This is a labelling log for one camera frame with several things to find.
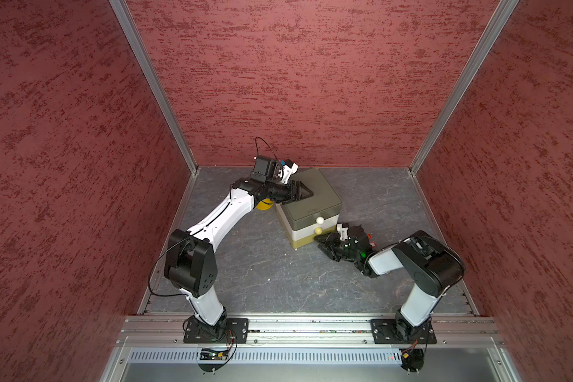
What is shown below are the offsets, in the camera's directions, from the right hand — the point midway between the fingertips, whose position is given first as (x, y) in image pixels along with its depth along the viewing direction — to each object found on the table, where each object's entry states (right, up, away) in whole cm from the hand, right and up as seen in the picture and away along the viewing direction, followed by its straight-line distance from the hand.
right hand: (314, 244), depth 91 cm
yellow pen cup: (-22, +15, +19) cm, 33 cm away
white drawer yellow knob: (-2, +6, -5) cm, 8 cm away
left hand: (-4, +18, -11) cm, 21 cm away
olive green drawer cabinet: (+4, +18, -6) cm, 19 cm away
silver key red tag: (+24, 0, +4) cm, 24 cm away
